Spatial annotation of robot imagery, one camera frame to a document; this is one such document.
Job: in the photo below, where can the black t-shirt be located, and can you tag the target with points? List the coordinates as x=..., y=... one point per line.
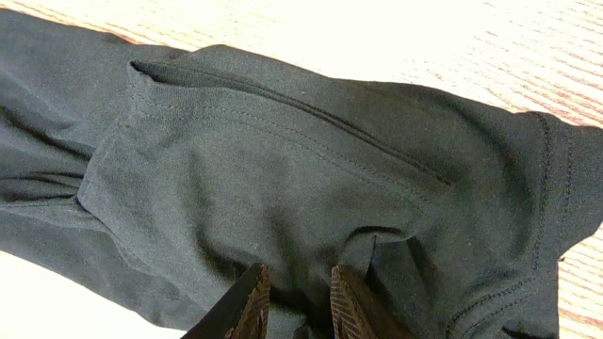
x=155, y=177

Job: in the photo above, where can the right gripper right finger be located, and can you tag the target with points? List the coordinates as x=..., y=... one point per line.
x=356, y=312

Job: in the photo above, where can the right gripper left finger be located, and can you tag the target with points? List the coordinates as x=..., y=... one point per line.
x=241, y=313

